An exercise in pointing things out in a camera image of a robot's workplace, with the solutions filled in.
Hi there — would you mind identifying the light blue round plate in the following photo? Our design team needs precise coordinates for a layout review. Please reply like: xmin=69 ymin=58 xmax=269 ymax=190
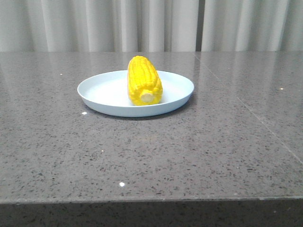
xmin=77 ymin=70 xmax=194 ymax=117

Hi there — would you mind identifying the yellow corn cob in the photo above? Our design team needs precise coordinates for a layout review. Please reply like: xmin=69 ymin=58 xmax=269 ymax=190
xmin=127 ymin=56 xmax=163 ymax=106

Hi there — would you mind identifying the white pleated curtain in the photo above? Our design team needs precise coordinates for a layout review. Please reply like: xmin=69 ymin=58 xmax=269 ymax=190
xmin=0 ymin=0 xmax=303 ymax=52

